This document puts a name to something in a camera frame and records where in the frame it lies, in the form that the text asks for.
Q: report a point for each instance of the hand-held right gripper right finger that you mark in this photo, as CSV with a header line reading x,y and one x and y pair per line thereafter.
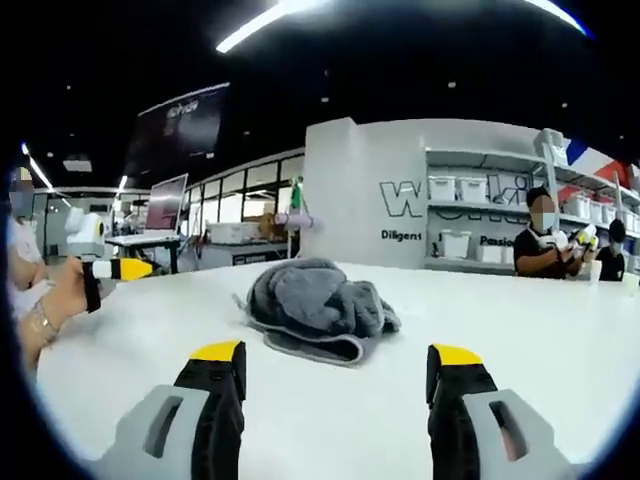
x,y
500,420

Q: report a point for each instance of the grey pole device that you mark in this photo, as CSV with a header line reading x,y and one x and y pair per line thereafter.
x,y
550,165

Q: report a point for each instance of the long ceiling light strip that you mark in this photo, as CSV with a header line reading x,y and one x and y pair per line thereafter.
x,y
260,25

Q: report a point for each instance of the person's white-clothed torso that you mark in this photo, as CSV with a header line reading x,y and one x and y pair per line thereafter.
x,y
22,260

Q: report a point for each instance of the white box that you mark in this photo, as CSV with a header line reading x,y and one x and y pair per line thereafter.
x,y
235,233

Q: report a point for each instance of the black-legged white desk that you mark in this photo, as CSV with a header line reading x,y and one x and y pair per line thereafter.
x,y
142,241

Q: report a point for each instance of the white table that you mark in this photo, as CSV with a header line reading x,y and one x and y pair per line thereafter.
x,y
500,320

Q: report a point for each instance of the computer monitor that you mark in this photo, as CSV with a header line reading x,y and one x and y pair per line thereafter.
x,y
165,205

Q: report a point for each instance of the person's left hand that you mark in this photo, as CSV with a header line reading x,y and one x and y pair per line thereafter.
x,y
70,295

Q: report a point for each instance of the row of white storage boxes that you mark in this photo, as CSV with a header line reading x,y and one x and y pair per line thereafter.
x,y
445,189

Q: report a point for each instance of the white cup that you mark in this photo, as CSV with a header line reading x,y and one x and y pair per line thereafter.
x,y
596,272
630,285

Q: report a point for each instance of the dark hanging banner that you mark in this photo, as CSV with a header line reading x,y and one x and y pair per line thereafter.
x,y
175,130

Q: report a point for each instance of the red blue wall banner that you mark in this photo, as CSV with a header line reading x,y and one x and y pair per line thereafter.
x,y
595,160

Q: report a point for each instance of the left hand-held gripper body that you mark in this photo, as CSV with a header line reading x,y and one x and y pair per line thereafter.
x,y
85,235

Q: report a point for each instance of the grey shelf rack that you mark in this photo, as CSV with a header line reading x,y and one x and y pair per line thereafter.
x,y
500,210

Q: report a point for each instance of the grey towel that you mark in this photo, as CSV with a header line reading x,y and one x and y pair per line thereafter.
x,y
320,305

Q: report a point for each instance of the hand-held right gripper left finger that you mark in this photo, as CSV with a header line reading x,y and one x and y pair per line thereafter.
x,y
175,420

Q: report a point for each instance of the purple rolled mat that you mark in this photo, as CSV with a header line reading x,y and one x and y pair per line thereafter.
x,y
300,221

